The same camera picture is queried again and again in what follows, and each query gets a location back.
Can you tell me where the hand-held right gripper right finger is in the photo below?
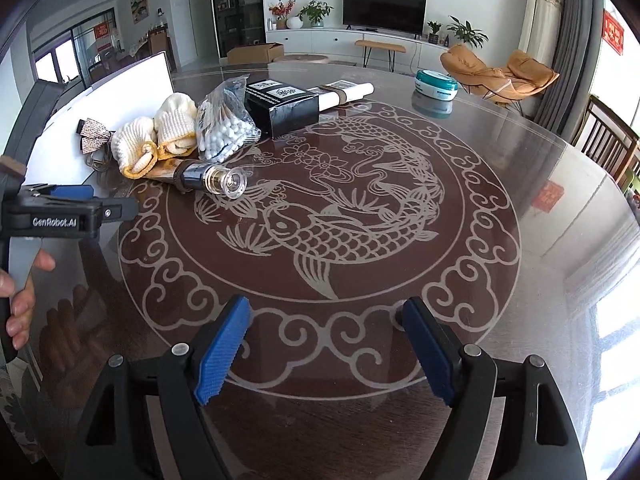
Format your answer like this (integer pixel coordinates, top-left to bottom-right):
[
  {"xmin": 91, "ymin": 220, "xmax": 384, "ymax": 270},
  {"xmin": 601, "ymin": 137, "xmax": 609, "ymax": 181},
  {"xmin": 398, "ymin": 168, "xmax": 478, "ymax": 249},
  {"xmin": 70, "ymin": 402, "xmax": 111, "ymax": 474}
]
[{"xmin": 401, "ymin": 296, "xmax": 588, "ymax": 480}]

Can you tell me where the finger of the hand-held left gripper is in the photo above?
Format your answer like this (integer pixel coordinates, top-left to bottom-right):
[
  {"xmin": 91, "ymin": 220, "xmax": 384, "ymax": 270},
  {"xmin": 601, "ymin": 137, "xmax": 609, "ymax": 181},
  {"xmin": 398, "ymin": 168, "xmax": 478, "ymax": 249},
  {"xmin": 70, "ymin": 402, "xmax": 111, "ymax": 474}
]
[
  {"xmin": 95, "ymin": 196, "xmax": 139, "ymax": 222},
  {"xmin": 20, "ymin": 184, "xmax": 96, "ymax": 201}
]

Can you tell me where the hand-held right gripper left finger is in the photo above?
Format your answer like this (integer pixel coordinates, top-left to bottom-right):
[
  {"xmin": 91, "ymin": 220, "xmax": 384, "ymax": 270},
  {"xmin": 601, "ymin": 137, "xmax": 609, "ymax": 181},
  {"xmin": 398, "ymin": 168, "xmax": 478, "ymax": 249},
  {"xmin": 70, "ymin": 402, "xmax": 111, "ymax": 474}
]
[{"xmin": 62, "ymin": 294, "xmax": 253, "ymax": 480}]

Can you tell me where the glittery bow hair clip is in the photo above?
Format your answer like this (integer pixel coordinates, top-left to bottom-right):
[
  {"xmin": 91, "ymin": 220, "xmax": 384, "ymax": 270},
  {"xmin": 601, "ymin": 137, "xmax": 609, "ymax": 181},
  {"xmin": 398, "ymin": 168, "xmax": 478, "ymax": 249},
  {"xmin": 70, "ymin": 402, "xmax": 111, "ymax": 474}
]
[{"xmin": 76, "ymin": 117, "xmax": 117, "ymax": 155}]

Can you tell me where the white container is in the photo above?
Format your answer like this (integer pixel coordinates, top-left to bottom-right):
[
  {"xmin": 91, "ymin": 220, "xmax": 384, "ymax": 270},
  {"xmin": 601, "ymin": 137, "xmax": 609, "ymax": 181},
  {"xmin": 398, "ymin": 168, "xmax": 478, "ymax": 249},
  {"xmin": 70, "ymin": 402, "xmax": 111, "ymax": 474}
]
[{"xmin": 30, "ymin": 51, "xmax": 173, "ymax": 187}]

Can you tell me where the cream knitted pouch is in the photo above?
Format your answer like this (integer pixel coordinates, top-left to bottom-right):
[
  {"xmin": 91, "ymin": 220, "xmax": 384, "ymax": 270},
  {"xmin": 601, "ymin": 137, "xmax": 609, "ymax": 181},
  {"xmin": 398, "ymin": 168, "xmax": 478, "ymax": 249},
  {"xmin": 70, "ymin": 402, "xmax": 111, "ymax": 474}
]
[{"xmin": 110, "ymin": 116, "xmax": 160, "ymax": 180}]

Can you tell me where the cream knit glove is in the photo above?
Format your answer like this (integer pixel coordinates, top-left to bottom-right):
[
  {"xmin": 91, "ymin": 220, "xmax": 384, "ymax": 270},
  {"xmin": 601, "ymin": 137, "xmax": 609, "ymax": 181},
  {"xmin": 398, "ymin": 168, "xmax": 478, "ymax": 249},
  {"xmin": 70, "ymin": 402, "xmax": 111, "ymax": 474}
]
[{"xmin": 152, "ymin": 92, "xmax": 199, "ymax": 161}]

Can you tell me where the bag of cotton swabs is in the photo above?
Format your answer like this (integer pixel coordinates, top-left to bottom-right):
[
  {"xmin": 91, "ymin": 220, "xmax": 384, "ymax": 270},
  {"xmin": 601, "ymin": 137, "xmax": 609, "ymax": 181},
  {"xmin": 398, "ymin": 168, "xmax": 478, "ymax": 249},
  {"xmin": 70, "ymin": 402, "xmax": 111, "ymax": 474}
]
[{"xmin": 196, "ymin": 74, "xmax": 262, "ymax": 165}]

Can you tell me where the person's left hand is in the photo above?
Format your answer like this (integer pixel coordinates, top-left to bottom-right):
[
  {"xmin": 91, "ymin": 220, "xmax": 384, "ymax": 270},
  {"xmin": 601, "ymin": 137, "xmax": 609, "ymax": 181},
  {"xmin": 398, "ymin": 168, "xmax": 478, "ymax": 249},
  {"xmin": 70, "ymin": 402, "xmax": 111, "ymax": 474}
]
[{"xmin": 0, "ymin": 250, "xmax": 57, "ymax": 352}]

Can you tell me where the patterned cloth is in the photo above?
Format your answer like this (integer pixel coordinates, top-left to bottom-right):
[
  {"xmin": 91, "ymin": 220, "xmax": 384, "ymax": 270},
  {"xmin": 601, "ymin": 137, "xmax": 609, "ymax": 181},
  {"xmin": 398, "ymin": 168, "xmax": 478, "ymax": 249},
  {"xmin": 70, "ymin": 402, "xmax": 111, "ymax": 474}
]
[{"xmin": 0, "ymin": 365, "xmax": 43, "ymax": 463}]

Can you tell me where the black printed box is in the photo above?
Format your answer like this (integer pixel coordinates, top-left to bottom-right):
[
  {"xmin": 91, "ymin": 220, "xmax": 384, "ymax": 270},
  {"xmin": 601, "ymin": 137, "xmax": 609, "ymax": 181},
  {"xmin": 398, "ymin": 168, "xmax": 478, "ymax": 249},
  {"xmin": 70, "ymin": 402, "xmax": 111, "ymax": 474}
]
[{"xmin": 243, "ymin": 79, "xmax": 321, "ymax": 140}]

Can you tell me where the cardboard box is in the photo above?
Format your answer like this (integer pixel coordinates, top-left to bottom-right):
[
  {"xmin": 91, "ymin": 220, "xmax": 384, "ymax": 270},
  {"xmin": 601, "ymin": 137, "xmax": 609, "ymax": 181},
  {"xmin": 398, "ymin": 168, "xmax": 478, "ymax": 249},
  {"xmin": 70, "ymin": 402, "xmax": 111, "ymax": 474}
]
[{"xmin": 226, "ymin": 42, "xmax": 285, "ymax": 65}]

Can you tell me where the dark glass display cabinet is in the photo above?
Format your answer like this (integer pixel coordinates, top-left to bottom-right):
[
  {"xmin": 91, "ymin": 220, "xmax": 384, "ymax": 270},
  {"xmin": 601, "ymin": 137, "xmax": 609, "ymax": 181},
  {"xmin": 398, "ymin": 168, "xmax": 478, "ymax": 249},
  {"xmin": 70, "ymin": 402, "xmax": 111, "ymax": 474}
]
[{"xmin": 209, "ymin": 0, "xmax": 265, "ymax": 61}]

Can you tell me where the vase of red flowers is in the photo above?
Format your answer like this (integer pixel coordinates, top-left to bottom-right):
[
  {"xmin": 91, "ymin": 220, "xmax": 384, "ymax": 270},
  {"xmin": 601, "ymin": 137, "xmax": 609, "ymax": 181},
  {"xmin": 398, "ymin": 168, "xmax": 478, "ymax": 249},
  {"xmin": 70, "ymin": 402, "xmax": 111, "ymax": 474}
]
[{"xmin": 268, "ymin": 0, "xmax": 297, "ymax": 30}]

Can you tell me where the rolled white paper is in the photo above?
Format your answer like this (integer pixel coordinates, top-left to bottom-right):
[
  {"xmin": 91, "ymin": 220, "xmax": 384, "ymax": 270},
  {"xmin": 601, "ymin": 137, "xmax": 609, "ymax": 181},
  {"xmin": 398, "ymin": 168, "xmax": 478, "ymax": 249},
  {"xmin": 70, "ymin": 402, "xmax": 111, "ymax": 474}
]
[{"xmin": 306, "ymin": 81, "xmax": 375, "ymax": 112}]

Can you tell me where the teal round tin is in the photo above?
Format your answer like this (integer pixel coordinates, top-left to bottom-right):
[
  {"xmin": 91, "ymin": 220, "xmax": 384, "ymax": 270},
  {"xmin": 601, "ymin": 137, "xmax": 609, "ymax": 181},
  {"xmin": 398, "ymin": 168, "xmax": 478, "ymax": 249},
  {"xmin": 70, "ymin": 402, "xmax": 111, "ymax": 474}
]
[{"xmin": 414, "ymin": 69, "xmax": 460, "ymax": 102}]

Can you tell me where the dark wooden chair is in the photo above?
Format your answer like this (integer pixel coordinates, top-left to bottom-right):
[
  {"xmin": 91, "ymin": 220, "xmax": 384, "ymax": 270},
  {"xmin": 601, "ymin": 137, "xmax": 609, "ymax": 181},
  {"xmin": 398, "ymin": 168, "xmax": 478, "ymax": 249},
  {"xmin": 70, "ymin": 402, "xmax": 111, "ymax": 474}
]
[{"xmin": 575, "ymin": 95, "xmax": 640, "ymax": 186}]

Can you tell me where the green potted plant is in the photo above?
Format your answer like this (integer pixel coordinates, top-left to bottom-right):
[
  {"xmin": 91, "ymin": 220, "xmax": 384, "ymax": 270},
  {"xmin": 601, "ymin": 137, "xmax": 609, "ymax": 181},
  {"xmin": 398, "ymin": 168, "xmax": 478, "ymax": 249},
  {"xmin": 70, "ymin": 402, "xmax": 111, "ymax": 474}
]
[{"xmin": 298, "ymin": 0, "xmax": 334, "ymax": 28}]

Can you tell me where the orange lounge chair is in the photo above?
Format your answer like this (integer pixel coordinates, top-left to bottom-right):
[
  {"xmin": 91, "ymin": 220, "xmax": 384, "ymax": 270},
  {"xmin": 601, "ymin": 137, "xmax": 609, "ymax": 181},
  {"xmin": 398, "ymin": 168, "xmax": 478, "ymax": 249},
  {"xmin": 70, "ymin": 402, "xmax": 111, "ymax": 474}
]
[{"xmin": 440, "ymin": 44, "xmax": 561, "ymax": 111}]

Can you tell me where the white television cabinet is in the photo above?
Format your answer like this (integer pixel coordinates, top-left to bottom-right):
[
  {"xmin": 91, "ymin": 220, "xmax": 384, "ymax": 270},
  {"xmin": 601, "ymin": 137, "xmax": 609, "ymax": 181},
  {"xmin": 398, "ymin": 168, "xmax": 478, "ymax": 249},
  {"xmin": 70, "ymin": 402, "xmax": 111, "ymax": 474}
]
[{"xmin": 265, "ymin": 27, "xmax": 451, "ymax": 68}]

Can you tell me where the wooden bench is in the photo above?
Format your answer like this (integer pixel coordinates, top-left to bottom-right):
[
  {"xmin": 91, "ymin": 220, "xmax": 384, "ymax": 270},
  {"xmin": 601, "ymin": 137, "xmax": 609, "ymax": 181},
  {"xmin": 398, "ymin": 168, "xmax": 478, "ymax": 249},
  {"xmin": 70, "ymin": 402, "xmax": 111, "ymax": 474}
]
[{"xmin": 355, "ymin": 39, "xmax": 406, "ymax": 73}]

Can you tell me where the large-leaf potted plant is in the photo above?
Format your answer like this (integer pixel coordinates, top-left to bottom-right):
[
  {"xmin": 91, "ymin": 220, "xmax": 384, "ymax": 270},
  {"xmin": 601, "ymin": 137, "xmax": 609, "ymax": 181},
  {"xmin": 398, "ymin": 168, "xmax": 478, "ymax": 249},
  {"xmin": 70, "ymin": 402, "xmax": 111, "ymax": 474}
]
[{"xmin": 446, "ymin": 15, "xmax": 489, "ymax": 48}]

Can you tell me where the flat screen television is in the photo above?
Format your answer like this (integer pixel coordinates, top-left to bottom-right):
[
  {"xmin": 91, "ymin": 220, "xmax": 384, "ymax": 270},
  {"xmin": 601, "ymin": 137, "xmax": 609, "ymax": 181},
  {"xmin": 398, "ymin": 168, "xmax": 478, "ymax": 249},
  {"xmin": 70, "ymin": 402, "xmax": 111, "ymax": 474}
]
[{"xmin": 342, "ymin": 0, "xmax": 427, "ymax": 36}]

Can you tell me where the grey curtain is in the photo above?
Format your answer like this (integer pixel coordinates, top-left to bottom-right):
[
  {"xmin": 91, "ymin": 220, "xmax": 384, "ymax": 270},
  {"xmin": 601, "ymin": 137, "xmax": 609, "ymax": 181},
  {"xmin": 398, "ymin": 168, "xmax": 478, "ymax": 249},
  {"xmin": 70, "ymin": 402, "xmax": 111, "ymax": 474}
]
[{"xmin": 537, "ymin": 0, "xmax": 608, "ymax": 136}]

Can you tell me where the red window decoration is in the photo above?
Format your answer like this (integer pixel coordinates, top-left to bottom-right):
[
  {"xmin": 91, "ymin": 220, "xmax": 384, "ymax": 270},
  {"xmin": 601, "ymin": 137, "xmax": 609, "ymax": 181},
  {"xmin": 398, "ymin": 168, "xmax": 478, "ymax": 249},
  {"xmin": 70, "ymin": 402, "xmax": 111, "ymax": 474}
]
[{"xmin": 602, "ymin": 9, "xmax": 626, "ymax": 56}]

